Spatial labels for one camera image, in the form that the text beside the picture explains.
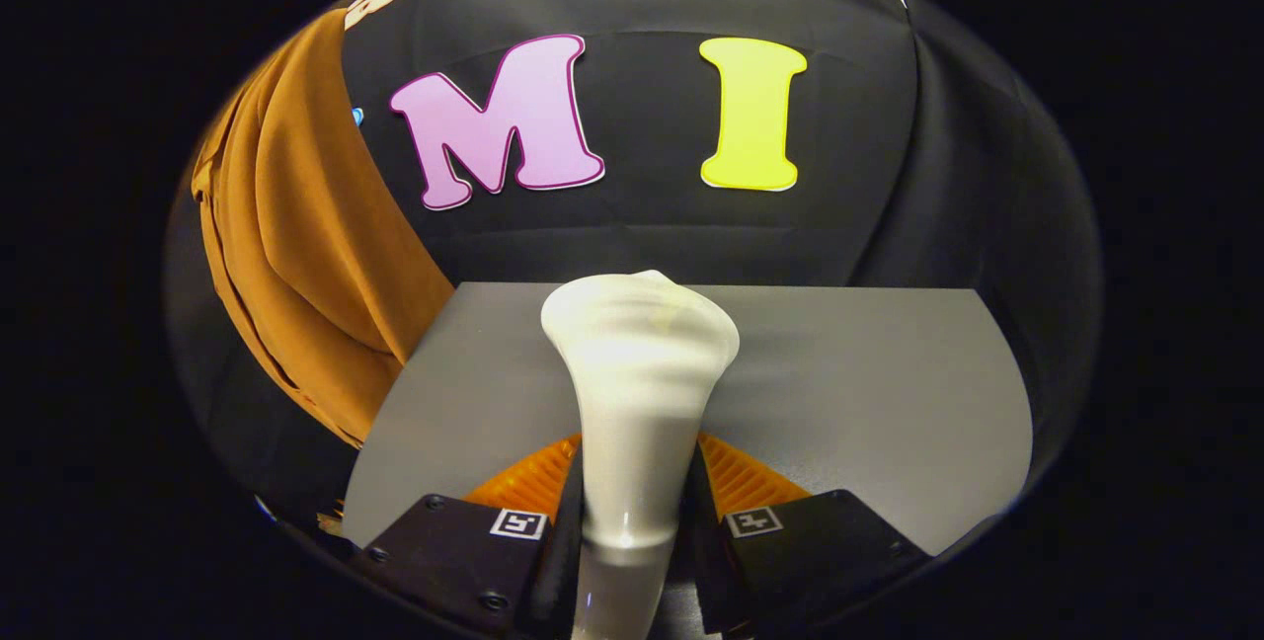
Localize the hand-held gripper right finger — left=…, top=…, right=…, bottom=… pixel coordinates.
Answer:
left=686, top=431, right=934, bottom=636

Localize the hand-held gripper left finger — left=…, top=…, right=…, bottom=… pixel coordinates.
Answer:
left=351, top=433, right=586, bottom=640

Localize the orange-brown button shirt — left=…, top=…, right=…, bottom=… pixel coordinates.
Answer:
left=191, top=8, right=455, bottom=450

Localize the grey drawer cabinet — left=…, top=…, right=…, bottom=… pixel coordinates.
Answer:
left=341, top=281, right=1035, bottom=557

